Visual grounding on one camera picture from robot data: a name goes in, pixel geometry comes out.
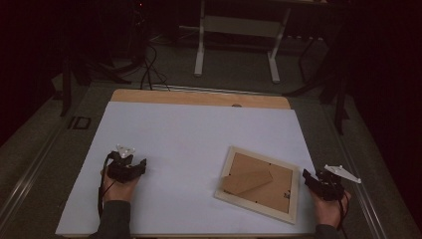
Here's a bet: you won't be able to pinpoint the person's right hand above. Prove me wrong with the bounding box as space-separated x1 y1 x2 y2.
309 188 352 230

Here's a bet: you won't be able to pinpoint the black floor cables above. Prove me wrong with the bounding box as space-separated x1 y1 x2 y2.
138 41 171 92

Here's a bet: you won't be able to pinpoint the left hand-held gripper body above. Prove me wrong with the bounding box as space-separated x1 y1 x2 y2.
106 143 143 184

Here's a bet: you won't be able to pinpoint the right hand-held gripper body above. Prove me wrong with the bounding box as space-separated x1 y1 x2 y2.
314 163 362 202

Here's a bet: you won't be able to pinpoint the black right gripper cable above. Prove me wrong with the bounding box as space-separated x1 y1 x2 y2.
335 190 352 239

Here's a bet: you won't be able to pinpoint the person's left hand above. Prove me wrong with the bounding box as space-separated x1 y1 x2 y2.
101 168 141 203

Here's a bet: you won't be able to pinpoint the metal floor rail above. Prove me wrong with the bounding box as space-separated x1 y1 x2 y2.
0 122 69 222
326 109 388 239

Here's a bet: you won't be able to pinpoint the black metal stand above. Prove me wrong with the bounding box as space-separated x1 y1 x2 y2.
318 74 350 136
59 56 92 118

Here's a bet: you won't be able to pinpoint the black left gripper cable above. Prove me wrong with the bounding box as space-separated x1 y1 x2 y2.
97 154 117 219

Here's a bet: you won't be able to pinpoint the white metal stand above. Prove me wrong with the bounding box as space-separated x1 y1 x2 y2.
193 0 293 85

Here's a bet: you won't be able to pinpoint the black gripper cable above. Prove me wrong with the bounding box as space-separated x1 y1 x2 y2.
97 154 117 219
335 190 352 239

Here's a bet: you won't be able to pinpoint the white table mat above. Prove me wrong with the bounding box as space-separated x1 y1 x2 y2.
55 101 317 237

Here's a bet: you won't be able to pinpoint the pale wooden photo frame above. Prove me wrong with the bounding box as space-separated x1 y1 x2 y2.
213 144 301 226

